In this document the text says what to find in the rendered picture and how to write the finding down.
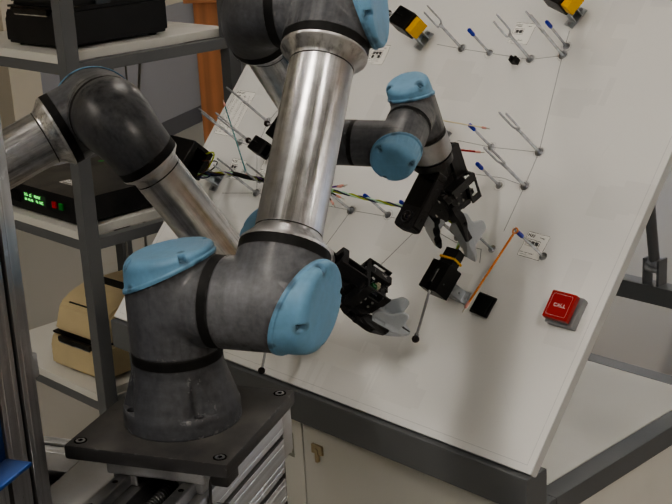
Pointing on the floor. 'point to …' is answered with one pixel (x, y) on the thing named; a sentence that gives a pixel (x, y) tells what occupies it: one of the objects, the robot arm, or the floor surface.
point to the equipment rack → (92, 392)
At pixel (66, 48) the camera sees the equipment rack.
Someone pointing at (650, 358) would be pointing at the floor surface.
